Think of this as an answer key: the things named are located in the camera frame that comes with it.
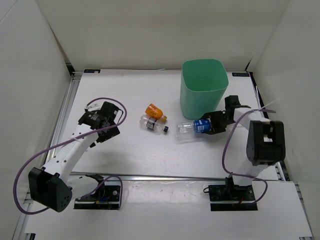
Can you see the orange plastic bottle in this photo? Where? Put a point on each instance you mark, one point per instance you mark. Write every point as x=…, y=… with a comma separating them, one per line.
x=155, y=113

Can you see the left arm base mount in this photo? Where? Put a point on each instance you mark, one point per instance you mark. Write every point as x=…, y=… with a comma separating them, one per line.
x=107, y=196

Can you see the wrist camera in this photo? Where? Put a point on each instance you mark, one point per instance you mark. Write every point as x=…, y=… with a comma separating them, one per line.
x=109, y=110
x=232, y=102

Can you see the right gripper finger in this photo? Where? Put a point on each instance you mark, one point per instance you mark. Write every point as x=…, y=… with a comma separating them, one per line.
x=216, y=129
x=213, y=116

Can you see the green plastic bin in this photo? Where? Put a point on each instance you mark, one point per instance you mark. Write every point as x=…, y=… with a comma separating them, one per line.
x=203, y=83

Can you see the clear bottle blue label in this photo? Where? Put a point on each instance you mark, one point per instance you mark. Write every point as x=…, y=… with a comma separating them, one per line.
x=190, y=131

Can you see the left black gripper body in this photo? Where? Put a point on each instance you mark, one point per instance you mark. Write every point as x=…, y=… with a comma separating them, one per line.
x=110, y=133

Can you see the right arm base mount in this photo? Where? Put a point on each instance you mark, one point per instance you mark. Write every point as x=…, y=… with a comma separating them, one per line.
x=228, y=197

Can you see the clear bottle black label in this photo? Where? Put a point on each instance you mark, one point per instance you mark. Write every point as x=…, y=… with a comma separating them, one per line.
x=153, y=125

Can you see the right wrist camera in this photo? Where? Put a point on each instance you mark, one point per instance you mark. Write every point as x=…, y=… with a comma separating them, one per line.
x=232, y=102

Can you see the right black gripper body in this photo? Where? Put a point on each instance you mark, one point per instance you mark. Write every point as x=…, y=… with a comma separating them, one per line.
x=224, y=120

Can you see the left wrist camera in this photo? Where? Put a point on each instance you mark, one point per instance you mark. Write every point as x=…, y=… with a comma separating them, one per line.
x=109, y=110

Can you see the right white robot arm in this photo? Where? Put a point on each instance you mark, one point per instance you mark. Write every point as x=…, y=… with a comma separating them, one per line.
x=265, y=144

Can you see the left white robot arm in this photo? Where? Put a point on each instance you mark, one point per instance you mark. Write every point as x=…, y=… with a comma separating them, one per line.
x=51, y=185

